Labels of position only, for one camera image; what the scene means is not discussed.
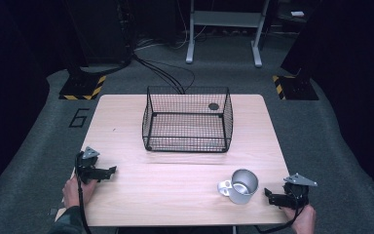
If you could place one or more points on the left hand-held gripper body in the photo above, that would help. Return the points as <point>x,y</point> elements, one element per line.
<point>87,162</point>

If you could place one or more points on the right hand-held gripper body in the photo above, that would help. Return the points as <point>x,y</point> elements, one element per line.
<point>297,191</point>

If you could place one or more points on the person's right hand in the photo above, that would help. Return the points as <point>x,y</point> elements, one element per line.
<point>303,219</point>

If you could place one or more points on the person's left hand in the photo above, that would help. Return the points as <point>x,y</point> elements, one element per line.
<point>73,191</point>

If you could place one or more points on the silver metal cup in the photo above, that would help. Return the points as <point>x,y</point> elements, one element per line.
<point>242,190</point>

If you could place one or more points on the black round table grommet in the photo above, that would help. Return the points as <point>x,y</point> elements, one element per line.
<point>213,106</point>

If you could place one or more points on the black cabinet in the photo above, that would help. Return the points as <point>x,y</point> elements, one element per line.
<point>100,29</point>

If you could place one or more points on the small white box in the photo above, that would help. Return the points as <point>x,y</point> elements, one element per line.
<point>297,14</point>

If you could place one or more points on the white metal stand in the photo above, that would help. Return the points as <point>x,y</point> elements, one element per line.
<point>227,19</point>

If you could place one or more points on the black yellow striped base plate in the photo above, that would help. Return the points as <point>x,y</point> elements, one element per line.
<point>84,88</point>
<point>293,87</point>

